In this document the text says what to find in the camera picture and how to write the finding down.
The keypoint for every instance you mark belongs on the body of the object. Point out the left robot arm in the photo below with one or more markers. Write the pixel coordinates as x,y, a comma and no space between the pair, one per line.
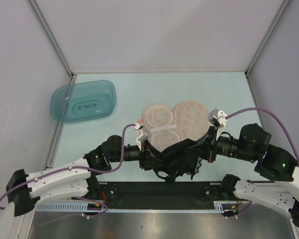
76,179

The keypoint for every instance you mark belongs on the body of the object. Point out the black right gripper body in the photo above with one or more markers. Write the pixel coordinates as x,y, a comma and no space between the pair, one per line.
210,143

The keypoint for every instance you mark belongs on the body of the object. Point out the black lace bra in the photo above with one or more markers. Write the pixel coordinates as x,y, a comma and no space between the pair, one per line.
177,160

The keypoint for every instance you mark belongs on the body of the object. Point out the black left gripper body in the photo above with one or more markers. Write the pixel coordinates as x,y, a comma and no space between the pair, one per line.
144,155

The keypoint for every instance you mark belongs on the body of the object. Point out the teal plastic container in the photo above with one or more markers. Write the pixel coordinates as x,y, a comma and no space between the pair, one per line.
83,101

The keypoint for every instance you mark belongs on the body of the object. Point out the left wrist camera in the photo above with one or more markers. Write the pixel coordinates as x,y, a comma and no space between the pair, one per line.
141,134

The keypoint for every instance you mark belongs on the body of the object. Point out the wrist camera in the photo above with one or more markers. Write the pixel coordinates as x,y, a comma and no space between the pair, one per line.
218,118
141,134

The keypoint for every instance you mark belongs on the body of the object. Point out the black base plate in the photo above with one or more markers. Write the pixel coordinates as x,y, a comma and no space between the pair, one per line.
191,195

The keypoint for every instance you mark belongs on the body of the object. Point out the floral mesh laundry bag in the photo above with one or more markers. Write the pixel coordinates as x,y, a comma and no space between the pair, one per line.
166,127

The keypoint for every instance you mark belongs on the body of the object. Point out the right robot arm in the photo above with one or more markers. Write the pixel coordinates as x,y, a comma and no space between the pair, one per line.
272,162

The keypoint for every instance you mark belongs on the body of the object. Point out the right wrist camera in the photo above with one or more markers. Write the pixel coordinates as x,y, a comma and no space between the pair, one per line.
218,118

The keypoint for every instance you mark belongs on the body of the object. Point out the grey cable duct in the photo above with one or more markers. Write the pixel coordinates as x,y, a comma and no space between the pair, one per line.
94,208

